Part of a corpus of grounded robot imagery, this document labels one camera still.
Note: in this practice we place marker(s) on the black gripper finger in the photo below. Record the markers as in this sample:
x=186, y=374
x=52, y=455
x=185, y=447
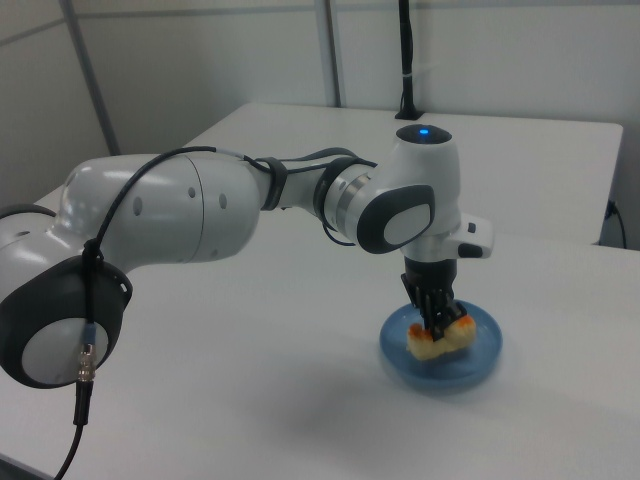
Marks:
x=454, y=314
x=434, y=320

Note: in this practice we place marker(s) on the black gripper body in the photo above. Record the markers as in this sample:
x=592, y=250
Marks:
x=430, y=280

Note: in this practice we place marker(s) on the bread with orange topping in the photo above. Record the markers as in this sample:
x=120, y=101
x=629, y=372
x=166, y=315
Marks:
x=425, y=347

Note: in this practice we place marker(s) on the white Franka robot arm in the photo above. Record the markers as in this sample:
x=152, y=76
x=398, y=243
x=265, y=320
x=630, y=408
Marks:
x=165, y=210

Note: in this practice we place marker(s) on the blue round plate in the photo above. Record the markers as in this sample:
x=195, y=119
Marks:
x=400, y=365

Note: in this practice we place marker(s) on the white desk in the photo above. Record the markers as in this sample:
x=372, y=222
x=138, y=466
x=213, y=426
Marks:
x=540, y=170

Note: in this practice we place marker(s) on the grey partition wall post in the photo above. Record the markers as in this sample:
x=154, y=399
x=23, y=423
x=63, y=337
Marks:
x=336, y=50
x=92, y=85

